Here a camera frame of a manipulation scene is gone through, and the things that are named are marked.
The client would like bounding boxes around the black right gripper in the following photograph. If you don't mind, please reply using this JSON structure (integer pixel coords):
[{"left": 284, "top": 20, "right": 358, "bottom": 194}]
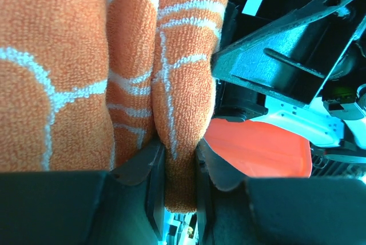
[{"left": 212, "top": 0, "right": 365, "bottom": 105}]

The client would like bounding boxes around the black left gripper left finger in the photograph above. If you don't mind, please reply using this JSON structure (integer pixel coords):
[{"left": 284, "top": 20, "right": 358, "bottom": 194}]
[{"left": 111, "top": 138, "right": 165, "bottom": 241}]

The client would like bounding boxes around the orange cartoon towel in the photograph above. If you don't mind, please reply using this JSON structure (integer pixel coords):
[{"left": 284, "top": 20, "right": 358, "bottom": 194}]
[{"left": 1, "top": 0, "right": 228, "bottom": 213}]

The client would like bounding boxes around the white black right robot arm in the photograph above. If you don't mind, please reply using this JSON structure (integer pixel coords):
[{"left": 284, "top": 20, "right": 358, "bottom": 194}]
[{"left": 205, "top": 0, "right": 365, "bottom": 177}]

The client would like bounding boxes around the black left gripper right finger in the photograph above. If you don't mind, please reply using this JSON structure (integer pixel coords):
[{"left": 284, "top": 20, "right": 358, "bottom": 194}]
[{"left": 196, "top": 139, "right": 245, "bottom": 244}]

